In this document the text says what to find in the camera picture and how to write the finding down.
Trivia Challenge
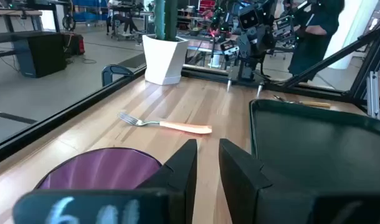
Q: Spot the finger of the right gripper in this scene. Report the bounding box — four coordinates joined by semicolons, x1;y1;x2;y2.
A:
226;60;236;93
255;70;265;98

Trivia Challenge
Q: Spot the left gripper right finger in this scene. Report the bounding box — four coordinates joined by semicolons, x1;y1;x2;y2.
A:
219;138;380;224

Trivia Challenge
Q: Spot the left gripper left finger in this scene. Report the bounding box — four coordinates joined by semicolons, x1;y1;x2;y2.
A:
12;139;199;224

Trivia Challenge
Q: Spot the fork with light handle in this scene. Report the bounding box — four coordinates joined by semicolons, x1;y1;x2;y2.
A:
117;111;213;135

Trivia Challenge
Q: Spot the purple plastic cup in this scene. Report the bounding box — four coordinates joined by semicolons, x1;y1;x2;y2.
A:
36;147;163;190

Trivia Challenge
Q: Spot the dark green tray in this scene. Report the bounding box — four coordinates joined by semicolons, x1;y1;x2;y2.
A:
248;98;380;195

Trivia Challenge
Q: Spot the person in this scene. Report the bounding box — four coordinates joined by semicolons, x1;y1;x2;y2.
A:
105;0;140;35
283;0;346;77

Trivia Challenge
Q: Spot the red storage bin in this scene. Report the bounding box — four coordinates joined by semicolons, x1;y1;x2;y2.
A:
198;0;216;14

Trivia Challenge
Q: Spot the white planter pot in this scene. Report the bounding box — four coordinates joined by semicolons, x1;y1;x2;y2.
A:
142;34;189;86

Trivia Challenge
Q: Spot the white pillar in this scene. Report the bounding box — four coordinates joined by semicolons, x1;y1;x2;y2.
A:
323;0;378;70

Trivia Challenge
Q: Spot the green cactus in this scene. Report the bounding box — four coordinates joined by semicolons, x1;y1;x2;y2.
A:
153;0;179;42

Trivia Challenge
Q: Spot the blue storage rack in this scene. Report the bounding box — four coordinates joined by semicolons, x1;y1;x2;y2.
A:
71;0;108;23

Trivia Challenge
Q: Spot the red black equipment case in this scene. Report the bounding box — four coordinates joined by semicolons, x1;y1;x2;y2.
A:
64;33;86;57

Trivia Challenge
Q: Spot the black box cabinet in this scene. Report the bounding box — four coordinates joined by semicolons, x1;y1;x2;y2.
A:
12;30;68;78

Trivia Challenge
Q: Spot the wooden top workbench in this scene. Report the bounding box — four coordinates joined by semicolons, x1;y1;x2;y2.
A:
0;7;44;34

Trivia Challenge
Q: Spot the aluminium profile post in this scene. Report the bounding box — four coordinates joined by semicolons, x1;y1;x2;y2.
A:
366;70;380;119

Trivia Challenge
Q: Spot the dark curved bracket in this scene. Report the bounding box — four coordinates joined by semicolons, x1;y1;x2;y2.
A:
102;64;135;87

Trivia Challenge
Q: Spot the black metal table frame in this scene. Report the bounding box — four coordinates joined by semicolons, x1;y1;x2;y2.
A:
0;18;380;167

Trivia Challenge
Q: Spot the black coiled cable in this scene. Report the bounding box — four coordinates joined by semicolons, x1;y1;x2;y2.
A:
62;13;77;32

